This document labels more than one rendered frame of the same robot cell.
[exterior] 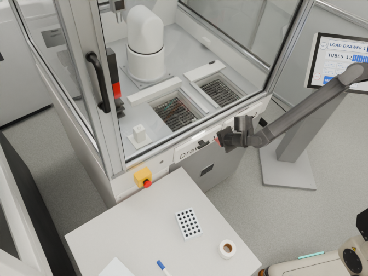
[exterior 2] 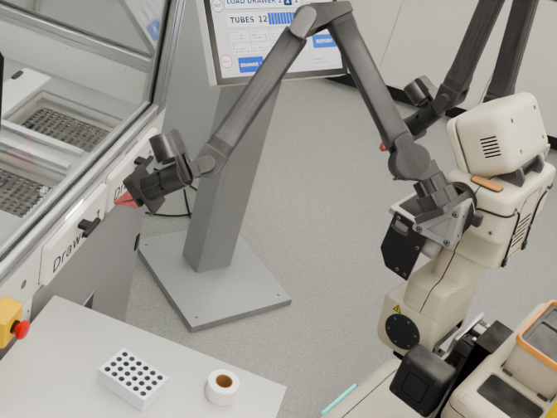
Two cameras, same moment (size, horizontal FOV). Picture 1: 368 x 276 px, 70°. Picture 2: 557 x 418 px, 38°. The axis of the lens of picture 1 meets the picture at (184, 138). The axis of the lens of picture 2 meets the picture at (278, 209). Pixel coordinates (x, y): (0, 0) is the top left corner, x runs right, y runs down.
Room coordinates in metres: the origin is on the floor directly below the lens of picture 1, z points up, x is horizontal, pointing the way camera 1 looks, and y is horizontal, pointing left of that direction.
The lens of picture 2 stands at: (-0.57, 0.55, 2.12)
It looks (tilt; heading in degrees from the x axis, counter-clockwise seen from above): 35 degrees down; 318
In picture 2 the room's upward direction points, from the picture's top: 17 degrees clockwise
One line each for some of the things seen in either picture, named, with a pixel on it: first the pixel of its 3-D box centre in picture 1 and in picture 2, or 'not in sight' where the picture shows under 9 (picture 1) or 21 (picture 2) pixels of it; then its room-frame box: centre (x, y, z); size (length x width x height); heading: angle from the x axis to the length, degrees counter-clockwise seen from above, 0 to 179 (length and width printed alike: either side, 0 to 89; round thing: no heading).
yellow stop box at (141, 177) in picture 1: (143, 177); (5, 323); (0.57, 0.16, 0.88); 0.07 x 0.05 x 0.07; 133
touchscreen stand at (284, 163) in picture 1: (310, 126); (237, 171); (1.38, -0.93, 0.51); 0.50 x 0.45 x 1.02; 2
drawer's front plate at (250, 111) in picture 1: (241, 119); (131, 167); (1.02, -0.31, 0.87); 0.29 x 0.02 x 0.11; 133
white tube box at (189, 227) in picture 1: (188, 224); (132, 379); (0.42, -0.07, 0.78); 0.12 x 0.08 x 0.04; 28
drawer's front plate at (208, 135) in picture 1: (197, 143); (75, 231); (0.80, -0.07, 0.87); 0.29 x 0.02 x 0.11; 133
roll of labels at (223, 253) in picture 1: (226, 249); (222, 386); (0.34, -0.24, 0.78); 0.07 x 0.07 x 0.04
